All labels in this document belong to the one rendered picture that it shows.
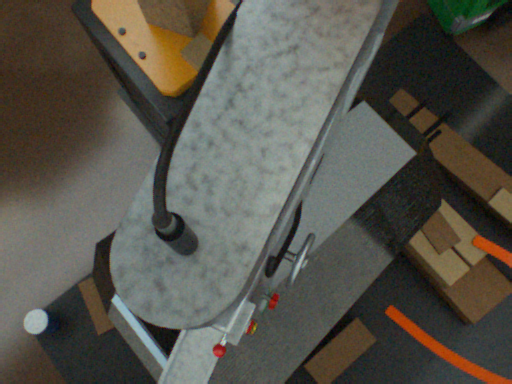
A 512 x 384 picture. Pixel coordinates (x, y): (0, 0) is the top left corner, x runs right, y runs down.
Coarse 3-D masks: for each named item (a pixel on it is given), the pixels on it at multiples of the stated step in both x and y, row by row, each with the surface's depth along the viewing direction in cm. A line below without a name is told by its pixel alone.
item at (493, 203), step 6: (498, 192) 249; (504, 192) 248; (492, 198) 248; (498, 198) 248; (504, 198) 248; (510, 198) 248; (492, 204) 247; (498, 204) 247; (504, 204) 247; (510, 204) 247; (498, 210) 247; (504, 210) 246; (510, 210) 246; (504, 216) 246; (510, 216) 246; (510, 222) 245
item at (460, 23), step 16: (432, 0) 278; (448, 0) 266; (464, 0) 255; (480, 0) 252; (496, 0) 260; (448, 16) 271; (464, 16) 264; (480, 16) 268; (496, 16) 268; (448, 32) 280
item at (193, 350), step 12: (180, 336) 150; (192, 336) 154; (204, 336) 153; (216, 336) 153; (180, 348) 154; (192, 348) 154; (204, 348) 153; (168, 360) 150; (180, 360) 154; (192, 360) 154; (204, 360) 153; (216, 360) 148; (168, 372) 152; (180, 372) 154; (192, 372) 154; (204, 372) 153
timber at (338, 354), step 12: (348, 324) 235; (360, 324) 233; (336, 336) 233; (348, 336) 232; (360, 336) 232; (372, 336) 232; (324, 348) 232; (336, 348) 231; (348, 348) 231; (360, 348) 231; (312, 360) 230; (324, 360) 230; (336, 360) 230; (348, 360) 230; (312, 372) 229; (324, 372) 229; (336, 372) 229
